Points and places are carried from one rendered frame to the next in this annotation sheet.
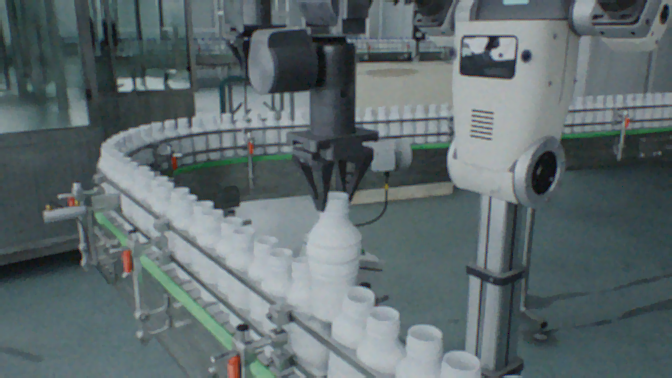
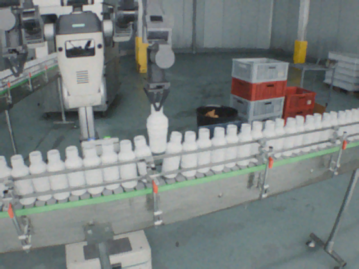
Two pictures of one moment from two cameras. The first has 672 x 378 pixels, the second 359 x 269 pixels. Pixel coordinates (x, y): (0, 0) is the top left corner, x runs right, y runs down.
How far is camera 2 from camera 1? 0.90 m
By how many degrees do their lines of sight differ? 69
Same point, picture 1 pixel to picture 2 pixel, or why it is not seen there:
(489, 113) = (84, 72)
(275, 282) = (131, 154)
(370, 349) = (193, 145)
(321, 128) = (161, 78)
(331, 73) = not seen: hidden behind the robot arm
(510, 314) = not seen: hidden behind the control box
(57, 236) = not seen: outside the picture
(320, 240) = (163, 121)
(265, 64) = (168, 56)
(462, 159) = (74, 94)
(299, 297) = (148, 151)
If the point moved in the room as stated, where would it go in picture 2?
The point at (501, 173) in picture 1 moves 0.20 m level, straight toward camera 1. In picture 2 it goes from (95, 94) to (124, 100)
